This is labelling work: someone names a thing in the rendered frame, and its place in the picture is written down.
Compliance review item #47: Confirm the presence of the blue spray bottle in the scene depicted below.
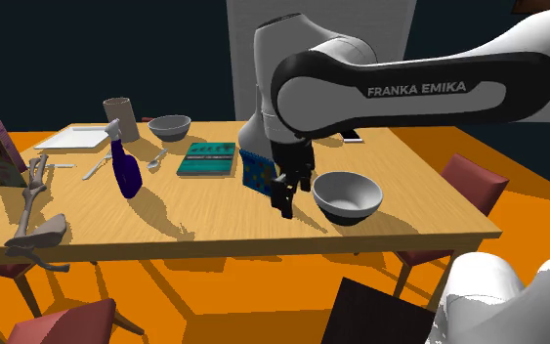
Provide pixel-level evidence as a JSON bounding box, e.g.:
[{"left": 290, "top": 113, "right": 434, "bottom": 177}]
[{"left": 105, "top": 118, "right": 144, "bottom": 200}]

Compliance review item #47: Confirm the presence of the blue dotted box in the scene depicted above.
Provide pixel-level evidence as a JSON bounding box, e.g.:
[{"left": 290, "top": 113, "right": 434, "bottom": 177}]
[{"left": 238, "top": 148, "right": 278, "bottom": 197}]

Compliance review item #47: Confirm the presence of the white tray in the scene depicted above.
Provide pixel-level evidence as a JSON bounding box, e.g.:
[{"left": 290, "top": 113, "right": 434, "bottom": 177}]
[{"left": 33, "top": 125, "right": 112, "bottom": 151}]

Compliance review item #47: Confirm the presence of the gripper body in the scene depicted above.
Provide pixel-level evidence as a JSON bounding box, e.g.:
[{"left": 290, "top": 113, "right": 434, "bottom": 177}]
[{"left": 271, "top": 139, "right": 316, "bottom": 180}]

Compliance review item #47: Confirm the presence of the grey bone-shaped sculpture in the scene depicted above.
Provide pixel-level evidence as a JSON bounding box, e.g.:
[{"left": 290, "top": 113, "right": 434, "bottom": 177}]
[{"left": 3, "top": 152, "right": 72, "bottom": 275}]

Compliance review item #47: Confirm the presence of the silver knife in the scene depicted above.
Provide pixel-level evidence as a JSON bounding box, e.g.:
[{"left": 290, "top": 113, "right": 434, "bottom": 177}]
[{"left": 81, "top": 150, "right": 113, "bottom": 182}]

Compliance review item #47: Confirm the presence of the wooden table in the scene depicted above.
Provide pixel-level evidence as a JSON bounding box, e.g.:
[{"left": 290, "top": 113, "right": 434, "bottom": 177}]
[{"left": 0, "top": 119, "right": 503, "bottom": 314}]

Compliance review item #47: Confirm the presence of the teal book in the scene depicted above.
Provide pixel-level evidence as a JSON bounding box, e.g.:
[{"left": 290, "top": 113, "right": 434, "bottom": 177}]
[{"left": 176, "top": 142, "right": 237, "bottom": 179}]

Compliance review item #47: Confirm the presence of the silver spoon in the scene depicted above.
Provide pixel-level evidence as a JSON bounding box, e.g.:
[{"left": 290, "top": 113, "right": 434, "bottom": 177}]
[{"left": 146, "top": 148, "right": 169, "bottom": 171}]

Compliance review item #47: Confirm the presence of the dark robot stand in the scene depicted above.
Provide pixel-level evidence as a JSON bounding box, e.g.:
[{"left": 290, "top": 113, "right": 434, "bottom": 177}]
[{"left": 320, "top": 277, "right": 436, "bottom": 344}]

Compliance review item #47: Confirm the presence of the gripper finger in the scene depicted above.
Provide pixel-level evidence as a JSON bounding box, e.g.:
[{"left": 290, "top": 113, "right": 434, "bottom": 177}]
[
  {"left": 269, "top": 173, "right": 301, "bottom": 220},
  {"left": 297, "top": 167, "right": 314, "bottom": 194}
]

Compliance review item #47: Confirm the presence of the small grey bowl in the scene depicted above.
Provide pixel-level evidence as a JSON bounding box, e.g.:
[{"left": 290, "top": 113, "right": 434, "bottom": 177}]
[{"left": 147, "top": 114, "right": 192, "bottom": 143}]

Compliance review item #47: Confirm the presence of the white phone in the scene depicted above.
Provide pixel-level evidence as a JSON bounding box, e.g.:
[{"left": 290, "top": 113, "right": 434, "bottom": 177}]
[{"left": 338, "top": 128, "right": 365, "bottom": 145}]

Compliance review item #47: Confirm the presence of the large grey bowl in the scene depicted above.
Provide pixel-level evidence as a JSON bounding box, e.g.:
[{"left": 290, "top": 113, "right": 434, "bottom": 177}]
[{"left": 312, "top": 171, "right": 384, "bottom": 228}]

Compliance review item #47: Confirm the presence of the beige cylinder cup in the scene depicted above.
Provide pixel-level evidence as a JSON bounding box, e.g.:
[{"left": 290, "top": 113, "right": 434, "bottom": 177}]
[{"left": 102, "top": 97, "right": 142, "bottom": 145}]

